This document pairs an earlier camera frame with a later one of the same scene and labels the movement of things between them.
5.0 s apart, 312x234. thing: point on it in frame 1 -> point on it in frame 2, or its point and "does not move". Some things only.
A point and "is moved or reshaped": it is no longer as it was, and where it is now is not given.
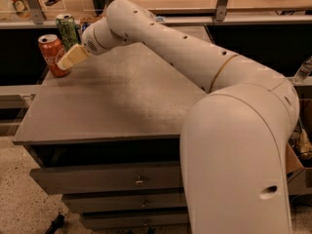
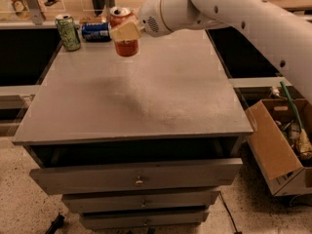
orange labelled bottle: x=19 y=1 does not move
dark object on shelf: x=52 y=1 does not move
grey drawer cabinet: x=109 y=136 does not move
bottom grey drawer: x=138 y=218 does not move
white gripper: x=89 y=40 -> x=150 y=15
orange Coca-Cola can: x=53 y=51 is moved or reshaped
